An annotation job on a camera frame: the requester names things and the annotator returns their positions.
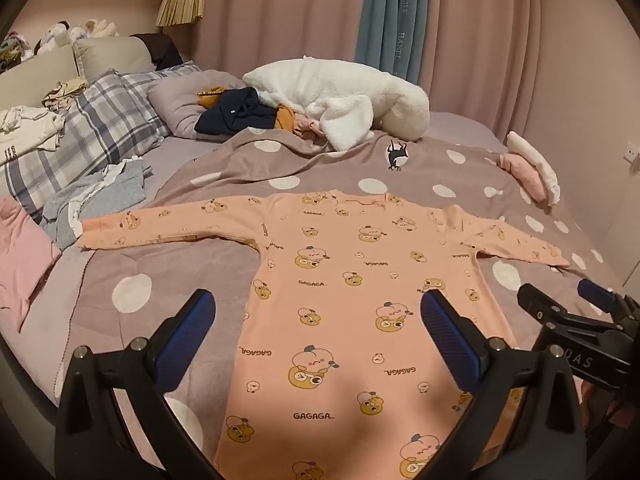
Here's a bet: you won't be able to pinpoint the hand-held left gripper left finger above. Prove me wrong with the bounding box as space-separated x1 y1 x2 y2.
54 288 221 480

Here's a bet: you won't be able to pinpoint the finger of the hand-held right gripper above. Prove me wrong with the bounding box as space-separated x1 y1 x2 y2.
577 278 640 322
517 283 623 335

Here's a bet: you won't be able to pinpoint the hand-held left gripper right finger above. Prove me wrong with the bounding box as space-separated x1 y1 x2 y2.
419 288 588 480

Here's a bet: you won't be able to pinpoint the peach printed baby romper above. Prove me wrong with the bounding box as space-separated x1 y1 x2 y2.
79 189 572 480

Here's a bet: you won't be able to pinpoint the white clothes pile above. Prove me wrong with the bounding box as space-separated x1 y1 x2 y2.
0 105 69 167

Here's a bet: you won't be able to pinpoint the beige patterned clothes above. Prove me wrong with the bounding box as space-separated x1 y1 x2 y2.
42 77 89 111

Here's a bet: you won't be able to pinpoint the mauve polka dot blanket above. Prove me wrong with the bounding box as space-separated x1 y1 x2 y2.
50 127 623 480

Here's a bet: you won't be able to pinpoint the pink and white garment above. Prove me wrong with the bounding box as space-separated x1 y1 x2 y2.
499 131 562 207

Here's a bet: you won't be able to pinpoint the blue-grey garment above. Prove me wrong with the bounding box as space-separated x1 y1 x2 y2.
39 157 154 251

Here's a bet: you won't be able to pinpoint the lilac bed sheet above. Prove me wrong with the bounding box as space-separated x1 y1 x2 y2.
0 110 512 411

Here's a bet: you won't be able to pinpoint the pink cloth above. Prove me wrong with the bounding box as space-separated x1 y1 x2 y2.
0 195 64 334

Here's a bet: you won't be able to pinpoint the navy garment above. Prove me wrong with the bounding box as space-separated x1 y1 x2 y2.
195 87 289 137

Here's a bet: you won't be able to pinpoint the grey plaid pillow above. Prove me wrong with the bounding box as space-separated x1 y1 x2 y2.
0 60 202 222

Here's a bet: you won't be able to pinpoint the mustard garment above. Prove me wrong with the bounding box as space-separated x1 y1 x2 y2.
273 104 297 134

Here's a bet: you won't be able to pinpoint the lilac pillow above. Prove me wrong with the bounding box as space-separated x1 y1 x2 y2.
147 70 252 139

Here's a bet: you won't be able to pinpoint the small pink garment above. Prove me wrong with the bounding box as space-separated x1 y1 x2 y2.
292 114 327 142

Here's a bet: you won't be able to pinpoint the white fluffy blanket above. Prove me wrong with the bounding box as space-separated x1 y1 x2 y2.
242 57 432 152

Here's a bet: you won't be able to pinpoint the dark cloth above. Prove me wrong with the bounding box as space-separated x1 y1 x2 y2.
130 33 184 69

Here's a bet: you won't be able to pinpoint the beige headboard cushion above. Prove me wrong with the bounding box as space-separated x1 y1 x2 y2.
0 44 82 112
74 35 157 82

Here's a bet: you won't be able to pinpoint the plush toys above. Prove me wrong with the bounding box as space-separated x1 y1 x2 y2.
36 19 122 55

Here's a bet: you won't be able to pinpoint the teal curtain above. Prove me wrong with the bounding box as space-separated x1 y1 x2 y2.
355 0 442 84

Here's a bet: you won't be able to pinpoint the pink curtain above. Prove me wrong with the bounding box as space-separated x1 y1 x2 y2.
192 0 617 135

